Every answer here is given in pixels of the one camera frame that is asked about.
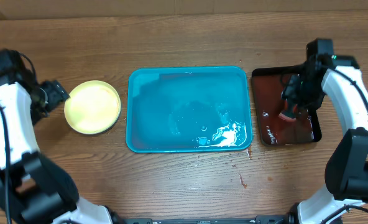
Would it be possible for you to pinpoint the yellow-green plate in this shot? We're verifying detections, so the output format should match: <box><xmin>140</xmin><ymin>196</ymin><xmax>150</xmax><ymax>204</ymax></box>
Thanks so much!
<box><xmin>64</xmin><ymin>80</ymin><xmax>122</xmax><ymax>135</ymax></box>

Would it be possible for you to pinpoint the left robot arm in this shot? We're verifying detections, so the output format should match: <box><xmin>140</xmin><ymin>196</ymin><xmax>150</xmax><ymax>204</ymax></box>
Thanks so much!
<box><xmin>0</xmin><ymin>49</ymin><xmax>123</xmax><ymax>224</ymax></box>

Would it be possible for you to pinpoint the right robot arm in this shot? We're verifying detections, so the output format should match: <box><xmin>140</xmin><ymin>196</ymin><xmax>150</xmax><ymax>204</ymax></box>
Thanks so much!
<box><xmin>279</xmin><ymin>39</ymin><xmax>368</xmax><ymax>223</ymax></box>

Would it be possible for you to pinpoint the black tray with red water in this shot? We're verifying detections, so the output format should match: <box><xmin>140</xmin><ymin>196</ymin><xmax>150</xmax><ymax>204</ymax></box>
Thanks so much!
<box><xmin>251</xmin><ymin>67</ymin><xmax>322</xmax><ymax>146</ymax></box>

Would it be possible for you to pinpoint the teal plastic tray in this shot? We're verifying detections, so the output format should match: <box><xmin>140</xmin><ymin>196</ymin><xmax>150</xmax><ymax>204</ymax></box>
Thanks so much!
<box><xmin>126</xmin><ymin>66</ymin><xmax>253</xmax><ymax>153</ymax></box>

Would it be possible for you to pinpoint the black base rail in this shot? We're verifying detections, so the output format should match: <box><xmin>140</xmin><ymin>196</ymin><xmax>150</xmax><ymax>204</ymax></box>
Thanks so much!
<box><xmin>114</xmin><ymin>215</ymin><xmax>299</xmax><ymax>224</ymax></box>

